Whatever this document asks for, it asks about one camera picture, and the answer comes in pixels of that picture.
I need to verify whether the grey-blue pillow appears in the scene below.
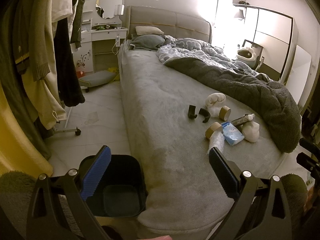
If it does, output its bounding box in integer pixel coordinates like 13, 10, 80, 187
129, 34, 165, 51

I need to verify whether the black hanging garment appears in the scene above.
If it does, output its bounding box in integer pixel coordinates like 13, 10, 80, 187
54, 18, 85, 107

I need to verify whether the clothes rack wheeled base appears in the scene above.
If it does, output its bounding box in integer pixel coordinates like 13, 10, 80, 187
53, 107, 82, 136

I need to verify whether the dark tube wrapper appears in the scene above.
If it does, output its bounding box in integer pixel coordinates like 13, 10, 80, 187
231, 114, 255, 127

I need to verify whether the black plastic hook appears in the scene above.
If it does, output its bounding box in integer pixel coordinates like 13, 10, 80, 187
199, 108, 211, 124
188, 105, 197, 119

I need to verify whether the oval vanity mirror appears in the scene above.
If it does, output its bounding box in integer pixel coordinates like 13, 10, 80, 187
95, 0, 125, 19

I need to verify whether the white dressing table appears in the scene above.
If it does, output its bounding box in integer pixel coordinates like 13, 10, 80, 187
73, 0, 127, 77

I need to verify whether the clear bubble wrap piece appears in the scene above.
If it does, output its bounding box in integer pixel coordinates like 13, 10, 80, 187
208, 131, 225, 153

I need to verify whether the white tissue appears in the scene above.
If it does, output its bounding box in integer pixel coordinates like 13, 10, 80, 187
205, 93, 226, 108
242, 121, 260, 143

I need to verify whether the blue wet wipes pack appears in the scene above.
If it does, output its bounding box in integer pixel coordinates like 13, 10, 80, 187
221, 122, 245, 146

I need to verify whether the grey floor cushion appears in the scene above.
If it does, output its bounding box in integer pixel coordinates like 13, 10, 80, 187
79, 70, 117, 88

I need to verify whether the olive knit hanging sweater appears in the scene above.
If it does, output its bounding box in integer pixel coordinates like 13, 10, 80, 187
29, 0, 55, 81

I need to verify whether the brown tape roll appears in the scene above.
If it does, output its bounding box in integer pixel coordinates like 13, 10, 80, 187
219, 106, 231, 121
205, 122, 223, 140

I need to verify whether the dark grey fleece duvet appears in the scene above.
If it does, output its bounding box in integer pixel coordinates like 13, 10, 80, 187
156, 35, 302, 154

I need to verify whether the grey bed with blanket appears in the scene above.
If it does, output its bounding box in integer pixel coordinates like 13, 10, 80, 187
119, 41, 285, 239

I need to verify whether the cream hanging garment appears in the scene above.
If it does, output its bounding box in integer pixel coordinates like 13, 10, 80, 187
20, 0, 73, 129

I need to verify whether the black trash bin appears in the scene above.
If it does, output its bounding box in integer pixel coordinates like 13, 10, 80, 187
86, 154, 148, 218

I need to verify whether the beige pillow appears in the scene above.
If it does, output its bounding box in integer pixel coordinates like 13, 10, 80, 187
135, 26, 164, 36

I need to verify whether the grey upholstered headboard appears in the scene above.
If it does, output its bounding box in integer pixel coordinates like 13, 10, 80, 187
123, 6, 212, 43

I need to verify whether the white sliding wardrobe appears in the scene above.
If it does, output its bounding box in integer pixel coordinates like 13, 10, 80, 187
233, 3, 298, 81

